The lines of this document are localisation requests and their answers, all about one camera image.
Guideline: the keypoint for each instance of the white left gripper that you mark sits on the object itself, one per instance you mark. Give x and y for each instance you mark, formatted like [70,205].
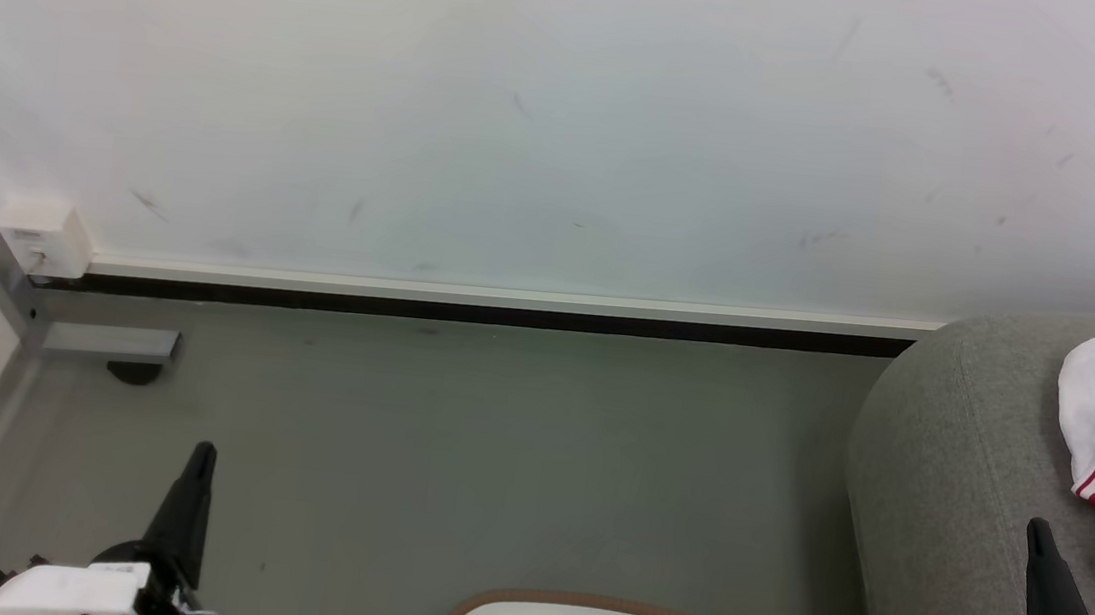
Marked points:
[68,593]

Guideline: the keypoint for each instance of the grey fabric sofa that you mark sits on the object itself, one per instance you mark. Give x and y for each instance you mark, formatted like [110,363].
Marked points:
[972,489]

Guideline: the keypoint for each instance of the grey metal partition foot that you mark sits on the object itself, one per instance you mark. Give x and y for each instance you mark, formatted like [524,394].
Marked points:
[107,342]

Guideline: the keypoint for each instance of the black baseboard strip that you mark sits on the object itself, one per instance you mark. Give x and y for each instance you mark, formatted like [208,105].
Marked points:
[506,316]

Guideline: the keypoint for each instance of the white wall junction box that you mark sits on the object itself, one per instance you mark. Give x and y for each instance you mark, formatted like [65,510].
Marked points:
[47,239]

